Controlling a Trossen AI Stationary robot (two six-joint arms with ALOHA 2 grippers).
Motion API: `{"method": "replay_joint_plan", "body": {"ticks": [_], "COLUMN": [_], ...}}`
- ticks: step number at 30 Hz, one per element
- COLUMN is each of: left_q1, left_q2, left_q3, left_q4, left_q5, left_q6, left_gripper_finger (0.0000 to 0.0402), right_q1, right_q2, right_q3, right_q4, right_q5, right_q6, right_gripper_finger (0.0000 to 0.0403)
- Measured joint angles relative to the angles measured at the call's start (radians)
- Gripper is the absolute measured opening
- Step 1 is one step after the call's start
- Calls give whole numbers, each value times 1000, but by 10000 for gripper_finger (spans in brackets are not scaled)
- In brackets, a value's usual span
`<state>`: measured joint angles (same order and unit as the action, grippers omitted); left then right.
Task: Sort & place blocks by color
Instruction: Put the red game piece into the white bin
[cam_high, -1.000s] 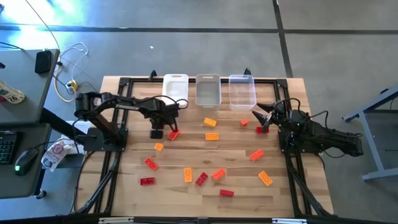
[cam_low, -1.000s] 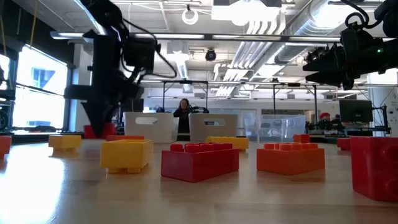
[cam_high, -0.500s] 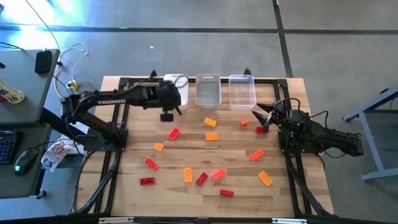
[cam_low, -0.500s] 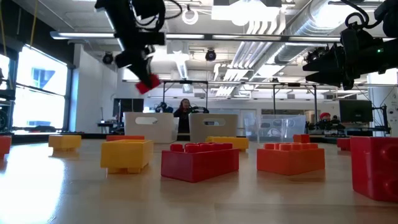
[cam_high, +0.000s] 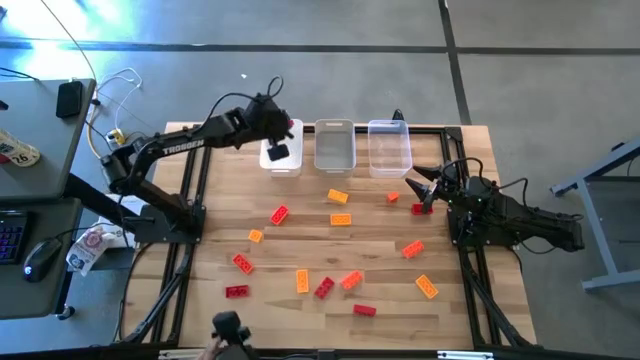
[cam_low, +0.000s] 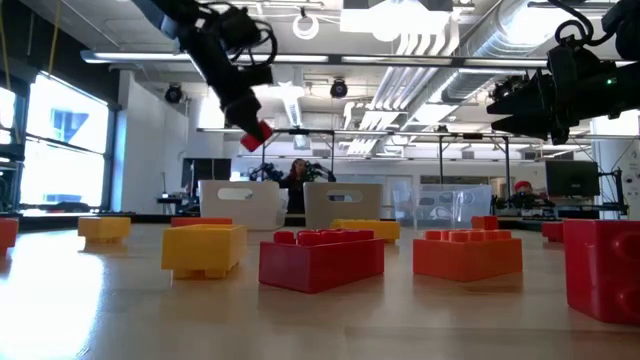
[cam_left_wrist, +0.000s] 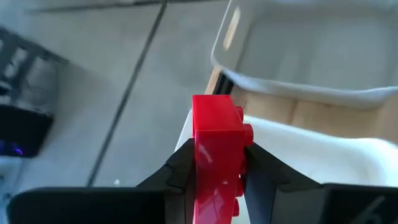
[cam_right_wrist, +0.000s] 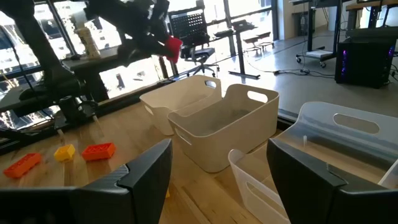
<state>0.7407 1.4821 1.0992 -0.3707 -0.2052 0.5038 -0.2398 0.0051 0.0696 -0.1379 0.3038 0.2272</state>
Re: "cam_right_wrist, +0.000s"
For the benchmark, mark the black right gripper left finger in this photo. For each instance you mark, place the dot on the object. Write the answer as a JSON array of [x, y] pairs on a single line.
[[93, 205]]

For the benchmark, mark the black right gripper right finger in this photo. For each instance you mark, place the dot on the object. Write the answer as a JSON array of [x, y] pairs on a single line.
[[311, 199]]

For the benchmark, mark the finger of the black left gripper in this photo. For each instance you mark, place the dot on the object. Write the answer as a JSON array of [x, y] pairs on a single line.
[[155, 46], [164, 28]]

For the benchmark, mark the red toy block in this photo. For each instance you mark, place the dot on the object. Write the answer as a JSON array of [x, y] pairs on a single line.
[[173, 48]]

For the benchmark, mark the orange toy block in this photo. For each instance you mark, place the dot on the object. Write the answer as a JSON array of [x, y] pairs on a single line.
[[22, 165], [99, 151]]

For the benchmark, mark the yellow toy block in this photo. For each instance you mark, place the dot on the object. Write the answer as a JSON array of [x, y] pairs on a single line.
[[64, 152], [168, 193]]

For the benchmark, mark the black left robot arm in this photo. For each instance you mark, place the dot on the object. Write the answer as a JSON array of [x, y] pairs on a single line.
[[28, 31]]

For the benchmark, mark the black office chair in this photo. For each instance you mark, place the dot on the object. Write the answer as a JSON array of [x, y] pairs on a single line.
[[192, 31]]

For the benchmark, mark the white printed paper package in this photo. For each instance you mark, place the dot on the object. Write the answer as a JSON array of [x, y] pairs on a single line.
[[88, 43]]

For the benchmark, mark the white plastic bin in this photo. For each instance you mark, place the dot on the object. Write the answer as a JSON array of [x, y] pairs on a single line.
[[180, 93]]

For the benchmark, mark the dark grey desk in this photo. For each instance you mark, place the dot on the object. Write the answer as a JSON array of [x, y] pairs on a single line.
[[93, 62]]

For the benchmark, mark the clear plastic bin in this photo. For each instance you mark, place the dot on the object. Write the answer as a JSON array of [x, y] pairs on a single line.
[[342, 146]]

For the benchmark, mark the black standing desk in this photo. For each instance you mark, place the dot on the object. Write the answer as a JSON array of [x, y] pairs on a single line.
[[241, 46]]

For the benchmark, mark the wooden bench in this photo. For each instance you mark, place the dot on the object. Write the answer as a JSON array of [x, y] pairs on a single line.
[[259, 39]]

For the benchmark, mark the light grey plastic bin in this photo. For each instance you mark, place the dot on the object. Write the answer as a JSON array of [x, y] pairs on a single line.
[[224, 146]]

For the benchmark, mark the black computer tower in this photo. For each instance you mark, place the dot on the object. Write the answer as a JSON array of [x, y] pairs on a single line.
[[363, 62]]

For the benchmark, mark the wooden top desk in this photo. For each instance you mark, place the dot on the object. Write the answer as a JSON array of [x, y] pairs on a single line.
[[370, 4]]

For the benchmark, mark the black wheeled desk frame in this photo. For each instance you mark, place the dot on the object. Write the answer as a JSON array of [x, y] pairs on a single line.
[[311, 31]]

